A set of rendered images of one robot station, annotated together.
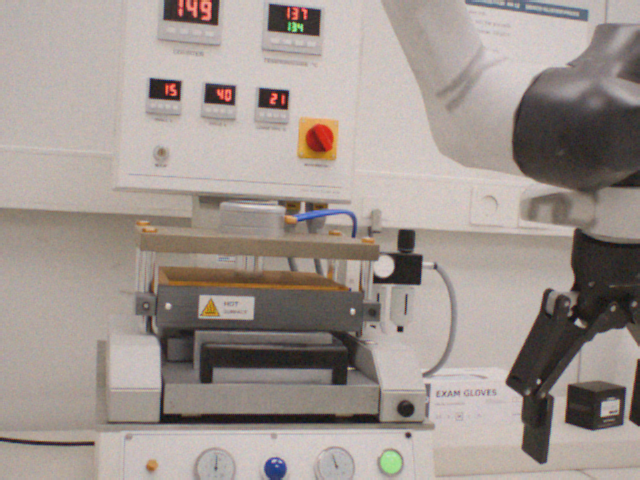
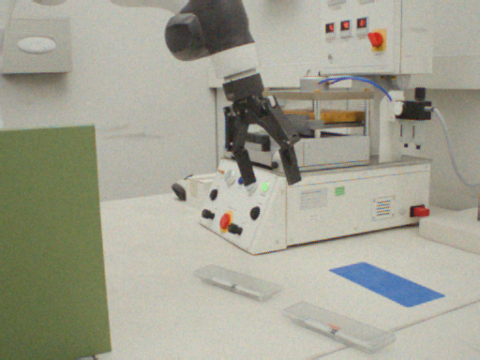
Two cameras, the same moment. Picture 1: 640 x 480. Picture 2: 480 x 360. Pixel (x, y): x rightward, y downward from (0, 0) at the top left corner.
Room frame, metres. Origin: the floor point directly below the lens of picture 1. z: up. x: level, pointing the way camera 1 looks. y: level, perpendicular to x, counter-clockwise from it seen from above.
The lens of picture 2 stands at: (0.58, -1.27, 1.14)
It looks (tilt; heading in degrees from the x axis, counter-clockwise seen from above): 11 degrees down; 79
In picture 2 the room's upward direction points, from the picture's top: 1 degrees counter-clockwise
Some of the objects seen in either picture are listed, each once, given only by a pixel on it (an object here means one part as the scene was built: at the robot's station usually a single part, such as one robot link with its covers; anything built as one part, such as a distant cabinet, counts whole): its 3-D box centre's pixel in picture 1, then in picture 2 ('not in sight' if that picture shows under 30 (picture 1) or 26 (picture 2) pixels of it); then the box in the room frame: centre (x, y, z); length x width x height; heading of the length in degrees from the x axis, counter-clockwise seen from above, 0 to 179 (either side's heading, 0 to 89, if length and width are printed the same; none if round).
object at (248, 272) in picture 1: (255, 270); (315, 107); (1.06, 0.07, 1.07); 0.22 x 0.17 x 0.10; 104
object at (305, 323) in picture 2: not in sight; (335, 328); (0.87, -0.56, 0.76); 0.18 x 0.06 x 0.02; 120
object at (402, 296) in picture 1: (388, 280); (410, 117); (1.24, -0.10, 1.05); 0.15 x 0.05 x 0.15; 104
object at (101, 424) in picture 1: (238, 377); (324, 158); (1.10, 0.09, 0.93); 0.46 x 0.35 x 0.01; 14
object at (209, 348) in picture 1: (274, 363); (252, 140); (0.88, 0.04, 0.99); 0.15 x 0.02 x 0.04; 104
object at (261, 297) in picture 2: not in sight; (235, 283); (0.76, -0.33, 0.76); 0.18 x 0.06 x 0.02; 125
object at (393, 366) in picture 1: (371, 366); (320, 153); (1.02, -0.07, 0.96); 0.26 x 0.05 x 0.07; 14
